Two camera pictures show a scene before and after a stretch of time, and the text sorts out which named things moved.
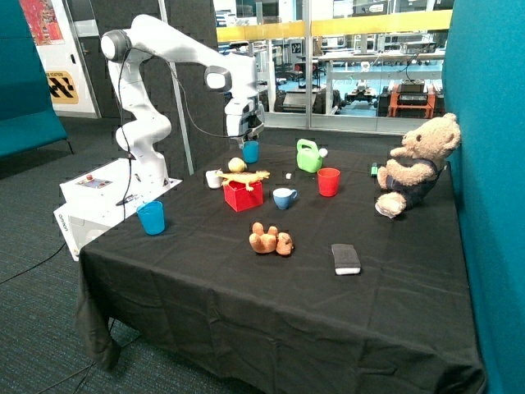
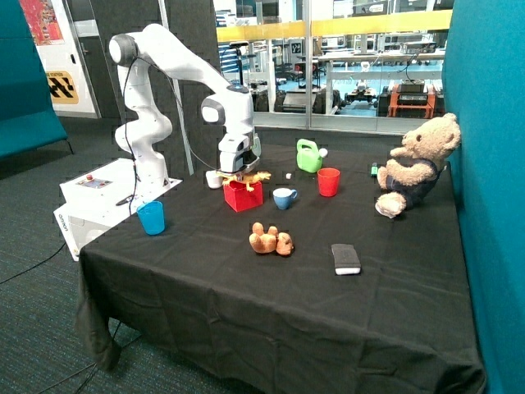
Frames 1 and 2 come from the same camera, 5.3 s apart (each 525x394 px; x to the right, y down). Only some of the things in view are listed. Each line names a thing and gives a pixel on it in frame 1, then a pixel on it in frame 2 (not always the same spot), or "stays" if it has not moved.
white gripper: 242,118 to 239,152
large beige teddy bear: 410,176 stays
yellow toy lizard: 244,176 stays
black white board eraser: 346,259 stays
